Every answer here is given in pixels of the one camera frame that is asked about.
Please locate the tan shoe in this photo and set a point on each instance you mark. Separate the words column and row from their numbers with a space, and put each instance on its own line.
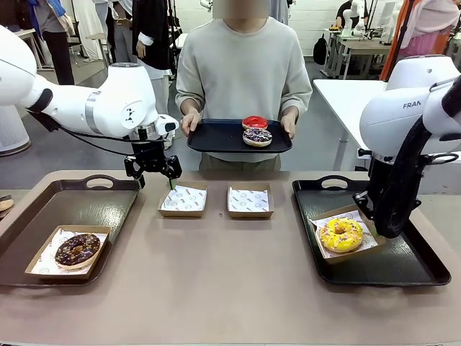
column 5, row 205

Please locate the mannequin blue scarf black trousers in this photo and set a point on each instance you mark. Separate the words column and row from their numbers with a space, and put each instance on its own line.
column 61, row 54

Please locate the small black serving tray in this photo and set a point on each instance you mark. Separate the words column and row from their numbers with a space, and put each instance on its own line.
column 216, row 138

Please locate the red glazed donut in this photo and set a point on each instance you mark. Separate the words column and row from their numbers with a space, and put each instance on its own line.
column 248, row 124

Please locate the black backpack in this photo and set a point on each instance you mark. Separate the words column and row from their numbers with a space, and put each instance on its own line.
column 320, row 50

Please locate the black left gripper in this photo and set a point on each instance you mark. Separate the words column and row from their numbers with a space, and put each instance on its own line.
column 147, row 156

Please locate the chocolate sprinkled donut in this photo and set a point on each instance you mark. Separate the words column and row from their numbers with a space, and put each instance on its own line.
column 65, row 257

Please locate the purple drizzled donut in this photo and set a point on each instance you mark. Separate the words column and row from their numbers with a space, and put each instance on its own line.
column 250, row 138

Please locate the beige workbench desk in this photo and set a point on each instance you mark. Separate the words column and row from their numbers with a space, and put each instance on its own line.
column 363, row 47

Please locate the white cylindrical appliance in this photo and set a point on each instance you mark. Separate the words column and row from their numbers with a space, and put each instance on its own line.
column 12, row 133

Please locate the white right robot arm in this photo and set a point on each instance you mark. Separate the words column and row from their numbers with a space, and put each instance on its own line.
column 389, row 119

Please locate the person's right forearm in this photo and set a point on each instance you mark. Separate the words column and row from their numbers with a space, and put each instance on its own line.
column 191, row 102

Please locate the yellow sprinkled donut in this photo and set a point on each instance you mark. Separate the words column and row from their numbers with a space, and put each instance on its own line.
column 331, row 241

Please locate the mannequin in grey hoodie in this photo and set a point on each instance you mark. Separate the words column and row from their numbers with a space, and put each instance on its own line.
column 279, row 11

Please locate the person's left hand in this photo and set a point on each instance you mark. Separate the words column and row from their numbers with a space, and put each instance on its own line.
column 289, row 126

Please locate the mannequin black jacket white trousers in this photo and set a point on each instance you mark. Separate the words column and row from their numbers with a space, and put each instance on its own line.
column 153, row 43

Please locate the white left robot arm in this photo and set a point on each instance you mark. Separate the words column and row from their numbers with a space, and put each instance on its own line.
column 119, row 101

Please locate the seated person in black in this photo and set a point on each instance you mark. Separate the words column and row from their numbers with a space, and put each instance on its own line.
column 342, row 12

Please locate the person's left forearm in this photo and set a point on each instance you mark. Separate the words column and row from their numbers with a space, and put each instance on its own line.
column 295, row 104

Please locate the person's right hand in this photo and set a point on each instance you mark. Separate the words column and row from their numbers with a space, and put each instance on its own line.
column 191, row 122

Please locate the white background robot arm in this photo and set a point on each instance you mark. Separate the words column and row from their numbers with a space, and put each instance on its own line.
column 354, row 21

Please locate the person in beige sweater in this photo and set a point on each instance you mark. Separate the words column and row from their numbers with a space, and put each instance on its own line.
column 245, row 72

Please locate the black stand pole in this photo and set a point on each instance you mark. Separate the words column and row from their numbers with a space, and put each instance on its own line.
column 401, row 39

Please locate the brown cardboard donut box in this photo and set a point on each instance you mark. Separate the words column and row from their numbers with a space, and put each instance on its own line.
column 182, row 214
column 356, row 256
column 250, row 215
column 54, row 276

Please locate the mannequin in grey trousers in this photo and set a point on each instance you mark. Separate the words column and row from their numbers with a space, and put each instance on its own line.
column 124, row 43

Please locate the white printed paper liner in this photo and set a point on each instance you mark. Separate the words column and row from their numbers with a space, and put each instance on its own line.
column 248, row 200
column 187, row 198
column 45, row 261
column 369, row 241

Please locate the mannequin pink and orange clothes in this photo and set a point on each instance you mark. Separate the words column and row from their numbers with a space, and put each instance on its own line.
column 425, row 21

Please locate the large white table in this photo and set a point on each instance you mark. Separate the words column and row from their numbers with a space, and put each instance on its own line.
column 342, row 101

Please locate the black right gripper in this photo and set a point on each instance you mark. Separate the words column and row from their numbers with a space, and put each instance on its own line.
column 378, row 180

